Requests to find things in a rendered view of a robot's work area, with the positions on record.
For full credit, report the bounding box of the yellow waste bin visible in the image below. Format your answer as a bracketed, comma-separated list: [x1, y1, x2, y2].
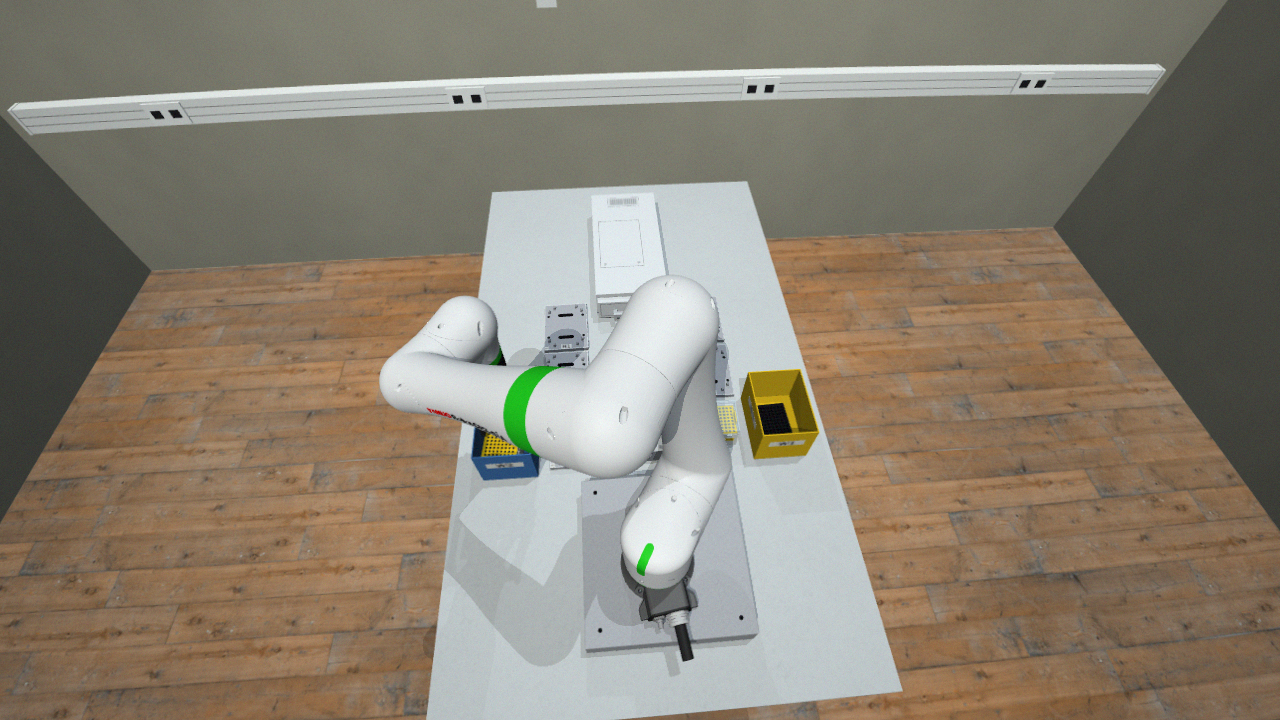
[741, 369, 819, 459]

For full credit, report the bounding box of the blue bin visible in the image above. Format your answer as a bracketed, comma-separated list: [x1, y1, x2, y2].
[471, 427, 539, 480]

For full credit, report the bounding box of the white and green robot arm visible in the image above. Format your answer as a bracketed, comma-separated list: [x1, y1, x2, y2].
[379, 275, 732, 661]

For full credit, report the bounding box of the yellow rack with grid of holes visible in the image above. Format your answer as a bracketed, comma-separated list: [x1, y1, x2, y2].
[481, 433, 524, 457]

